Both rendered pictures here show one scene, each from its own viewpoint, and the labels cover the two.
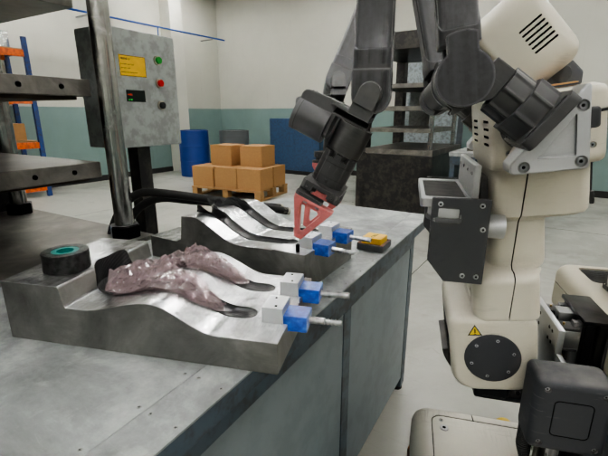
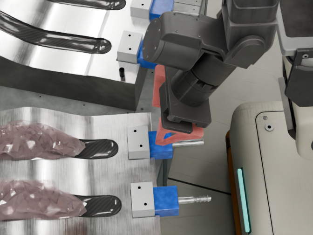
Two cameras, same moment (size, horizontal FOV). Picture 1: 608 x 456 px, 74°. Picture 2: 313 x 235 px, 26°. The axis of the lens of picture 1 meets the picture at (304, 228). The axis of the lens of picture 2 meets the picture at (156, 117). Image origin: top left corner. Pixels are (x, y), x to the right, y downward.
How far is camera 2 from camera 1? 0.72 m
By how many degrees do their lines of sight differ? 44
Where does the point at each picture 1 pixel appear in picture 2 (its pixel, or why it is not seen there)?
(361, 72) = (241, 28)
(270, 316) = (141, 214)
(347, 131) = (220, 68)
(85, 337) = not seen: outside the picture
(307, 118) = (171, 61)
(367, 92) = (249, 51)
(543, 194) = not seen: outside the picture
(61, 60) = not seen: outside the picture
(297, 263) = (124, 89)
